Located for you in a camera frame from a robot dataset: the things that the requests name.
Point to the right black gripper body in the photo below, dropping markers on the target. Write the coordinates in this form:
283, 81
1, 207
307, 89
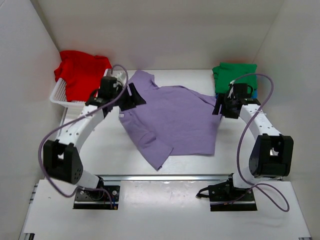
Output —
223, 106

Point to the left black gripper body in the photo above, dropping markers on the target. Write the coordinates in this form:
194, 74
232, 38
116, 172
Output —
126, 100

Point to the purple t shirt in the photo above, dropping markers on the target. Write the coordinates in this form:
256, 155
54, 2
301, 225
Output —
174, 121

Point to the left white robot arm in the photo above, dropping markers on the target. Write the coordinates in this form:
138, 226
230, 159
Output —
61, 157

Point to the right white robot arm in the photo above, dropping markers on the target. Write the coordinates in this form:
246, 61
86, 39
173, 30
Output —
271, 156

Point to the green folded t shirt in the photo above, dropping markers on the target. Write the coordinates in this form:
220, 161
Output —
225, 73

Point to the blue folded t shirt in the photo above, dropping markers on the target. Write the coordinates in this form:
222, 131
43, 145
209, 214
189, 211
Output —
255, 93

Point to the red t shirt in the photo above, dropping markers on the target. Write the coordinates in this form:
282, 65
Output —
82, 73

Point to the white plastic basket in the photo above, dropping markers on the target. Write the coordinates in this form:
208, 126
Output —
58, 96

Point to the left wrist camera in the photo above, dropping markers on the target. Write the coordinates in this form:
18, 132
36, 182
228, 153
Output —
120, 76

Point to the aluminium rail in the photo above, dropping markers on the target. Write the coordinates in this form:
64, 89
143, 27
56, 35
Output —
161, 177

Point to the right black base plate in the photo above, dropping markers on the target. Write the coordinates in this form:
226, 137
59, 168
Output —
225, 197

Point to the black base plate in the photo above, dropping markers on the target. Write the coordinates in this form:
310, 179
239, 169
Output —
99, 200
225, 197

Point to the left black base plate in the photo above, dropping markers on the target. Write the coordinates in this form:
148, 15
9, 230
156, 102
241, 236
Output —
99, 200

